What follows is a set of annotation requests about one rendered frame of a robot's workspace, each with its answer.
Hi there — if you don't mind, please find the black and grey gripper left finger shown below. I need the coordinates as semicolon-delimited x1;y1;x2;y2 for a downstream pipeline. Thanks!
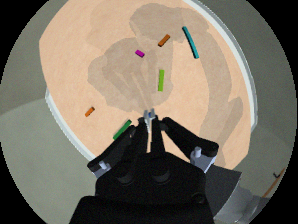
87;110;150;183

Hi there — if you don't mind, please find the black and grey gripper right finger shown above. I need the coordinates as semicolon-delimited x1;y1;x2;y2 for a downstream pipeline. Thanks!
149;108;219;182

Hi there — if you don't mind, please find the turquoise rod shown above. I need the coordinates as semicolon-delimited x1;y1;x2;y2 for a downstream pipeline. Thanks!
182;26;199;59

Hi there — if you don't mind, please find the orange rod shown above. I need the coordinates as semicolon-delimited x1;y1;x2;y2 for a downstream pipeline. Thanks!
158;34;170;47
85;107;95;117

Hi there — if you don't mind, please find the short magenta rod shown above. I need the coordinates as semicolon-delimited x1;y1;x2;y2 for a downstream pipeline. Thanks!
135;50;145;58

